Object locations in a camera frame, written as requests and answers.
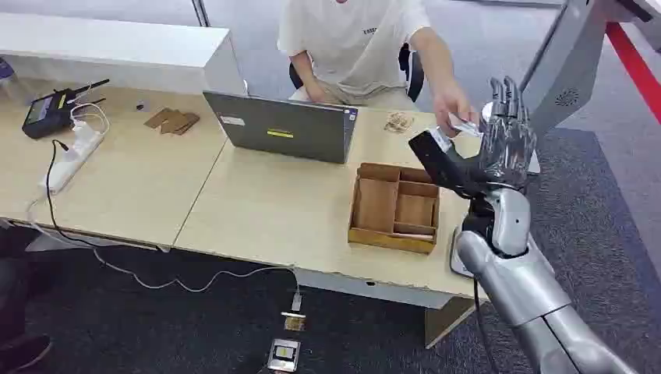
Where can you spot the small gold adapter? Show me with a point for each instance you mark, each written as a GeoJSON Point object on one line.
{"type": "Point", "coordinates": [294, 322]}

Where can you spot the grey laptop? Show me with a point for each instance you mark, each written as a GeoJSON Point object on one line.
{"type": "Point", "coordinates": [281, 129]}

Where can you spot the person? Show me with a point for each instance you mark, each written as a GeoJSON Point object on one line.
{"type": "Point", "coordinates": [351, 46]}

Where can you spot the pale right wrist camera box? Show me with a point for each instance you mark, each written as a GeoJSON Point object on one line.
{"type": "Point", "coordinates": [457, 260]}

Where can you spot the wooden card box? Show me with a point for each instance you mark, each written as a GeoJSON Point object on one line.
{"type": "Point", "coordinates": [395, 209]}

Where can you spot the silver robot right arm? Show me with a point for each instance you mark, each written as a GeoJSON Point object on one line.
{"type": "Point", "coordinates": [521, 284]}

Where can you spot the black device with antennas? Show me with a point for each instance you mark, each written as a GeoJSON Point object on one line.
{"type": "Point", "coordinates": [46, 113]}

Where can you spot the person's left hand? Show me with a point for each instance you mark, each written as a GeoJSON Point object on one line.
{"type": "Point", "coordinates": [452, 103]}

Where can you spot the small silver device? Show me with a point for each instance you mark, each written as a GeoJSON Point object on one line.
{"type": "Point", "coordinates": [284, 355]}

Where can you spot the white power strip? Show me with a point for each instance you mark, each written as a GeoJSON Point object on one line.
{"type": "Point", "coordinates": [72, 157]}

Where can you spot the white printed card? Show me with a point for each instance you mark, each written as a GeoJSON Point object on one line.
{"type": "Point", "coordinates": [467, 126]}

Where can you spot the brown cardboard pieces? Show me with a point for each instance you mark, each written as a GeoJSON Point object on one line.
{"type": "Point", "coordinates": [173, 122]}

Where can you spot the wooden desk leg panel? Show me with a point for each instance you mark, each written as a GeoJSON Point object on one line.
{"type": "Point", "coordinates": [446, 320]}

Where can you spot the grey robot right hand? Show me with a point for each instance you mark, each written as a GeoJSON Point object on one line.
{"type": "Point", "coordinates": [503, 149]}

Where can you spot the grey kiosk stand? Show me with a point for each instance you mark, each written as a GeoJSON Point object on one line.
{"type": "Point", "coordinates": [568, 62]}

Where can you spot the white cabinet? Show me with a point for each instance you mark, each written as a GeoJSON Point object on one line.
{"type": "Point", "coordinates": [119, 54]}

